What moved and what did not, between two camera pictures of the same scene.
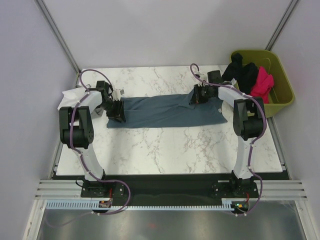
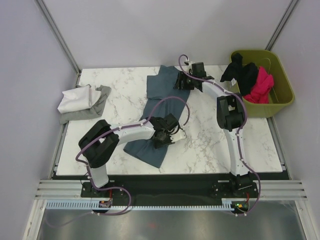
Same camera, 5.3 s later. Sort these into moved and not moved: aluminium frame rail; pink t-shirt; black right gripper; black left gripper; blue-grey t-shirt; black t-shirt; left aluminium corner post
Moved: black right gripper; blue-grey t-shirt; black left gripper
Not moved: aluminium frame rail; left aluminium corner post; black t-shirt; pink t-shirt
